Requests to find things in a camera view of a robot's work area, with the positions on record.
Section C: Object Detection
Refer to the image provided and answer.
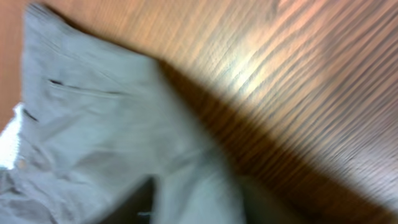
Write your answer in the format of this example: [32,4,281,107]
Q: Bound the grey shorts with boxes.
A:
[1,3,246,224]

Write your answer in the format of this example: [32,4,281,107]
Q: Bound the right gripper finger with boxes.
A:
[93,177,155,224]

